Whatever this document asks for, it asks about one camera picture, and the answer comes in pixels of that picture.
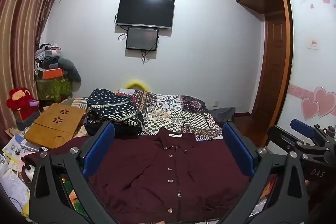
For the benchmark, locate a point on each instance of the white paper label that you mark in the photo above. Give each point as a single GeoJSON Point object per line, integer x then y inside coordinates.
{"type": "Point", "coordinates": [313, 44]}

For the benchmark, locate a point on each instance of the wooden lap desk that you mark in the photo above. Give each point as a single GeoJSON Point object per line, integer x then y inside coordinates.
{"type": "Point", "coordinates": [55, 124]}

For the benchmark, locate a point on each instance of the grey box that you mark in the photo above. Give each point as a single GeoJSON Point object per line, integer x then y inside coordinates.
{"type": "Point", "coordinates": [26, 119]}

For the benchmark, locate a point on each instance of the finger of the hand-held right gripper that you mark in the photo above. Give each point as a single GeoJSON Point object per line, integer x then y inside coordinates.
{"type": "Point", "coordinates": [302, 127]}
{"type": "Point", "coordinates": [281, 136]}

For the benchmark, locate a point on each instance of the folded navy patterned clothes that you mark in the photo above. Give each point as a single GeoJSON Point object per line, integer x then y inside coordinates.
{"type": "Point", "coordinates": [110, 108]}

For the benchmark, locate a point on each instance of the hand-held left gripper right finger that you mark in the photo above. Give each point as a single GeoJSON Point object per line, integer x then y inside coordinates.
{"type": "Point", "coordinates": [236, 148]}

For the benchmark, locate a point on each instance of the orange box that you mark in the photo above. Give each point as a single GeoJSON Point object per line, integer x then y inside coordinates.
{"type": "Point", "coordinates": [52, 74]}

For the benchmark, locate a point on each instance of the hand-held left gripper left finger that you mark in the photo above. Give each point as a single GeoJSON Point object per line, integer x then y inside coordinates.
{"type": "Point", "coordinates": [101, 145]}

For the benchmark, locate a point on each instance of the pink heart stickers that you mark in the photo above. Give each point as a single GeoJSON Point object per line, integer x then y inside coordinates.
{"type": "Point", "coordinates": [319, 103]}

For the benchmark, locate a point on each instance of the striped brown curtain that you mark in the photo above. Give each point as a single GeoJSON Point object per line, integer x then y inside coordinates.
{"type": "Point", "coordinates": [21, 16]}

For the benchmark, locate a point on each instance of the small black monitor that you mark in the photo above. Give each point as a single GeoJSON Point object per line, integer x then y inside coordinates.
{"type": "Point", "coordinates": [142, 39]}

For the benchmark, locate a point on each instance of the black wall television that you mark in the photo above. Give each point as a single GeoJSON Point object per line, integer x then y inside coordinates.
{"type": "Point", "coordinates": [145, 12]}

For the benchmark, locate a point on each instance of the patchwork bed cover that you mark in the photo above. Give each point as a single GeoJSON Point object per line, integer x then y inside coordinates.
{"type": "Point", "coordinates": [178, 111]}

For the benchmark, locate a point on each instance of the pile of clutter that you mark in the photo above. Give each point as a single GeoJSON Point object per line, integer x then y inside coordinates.
{"type": "Point", "coordinates": [47, 54]}

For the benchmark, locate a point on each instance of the pile of papers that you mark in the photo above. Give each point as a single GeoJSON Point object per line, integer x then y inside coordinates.
{"type": "Point", "coordinates": [15, 161]}

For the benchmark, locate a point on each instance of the wooden wardrobe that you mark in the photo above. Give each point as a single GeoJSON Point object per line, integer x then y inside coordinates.
{"type": "Point", "coordinates": [309, 29]}

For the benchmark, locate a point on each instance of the red plush toy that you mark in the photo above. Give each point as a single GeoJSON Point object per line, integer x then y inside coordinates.
{"type": "Point", "coordinates": [19, 98]}

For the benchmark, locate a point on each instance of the maroon button shirt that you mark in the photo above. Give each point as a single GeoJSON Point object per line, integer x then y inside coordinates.
{"type": "Point", "coordinates": [136, 174]}

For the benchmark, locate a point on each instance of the dark grey cloth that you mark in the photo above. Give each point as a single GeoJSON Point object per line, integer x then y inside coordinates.
{"type": "Point", "coordinates": [223, 113]}

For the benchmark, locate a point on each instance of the dark grey jacket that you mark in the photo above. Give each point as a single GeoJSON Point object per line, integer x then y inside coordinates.
{"type": "Point", "coordinates": [71, 69]}

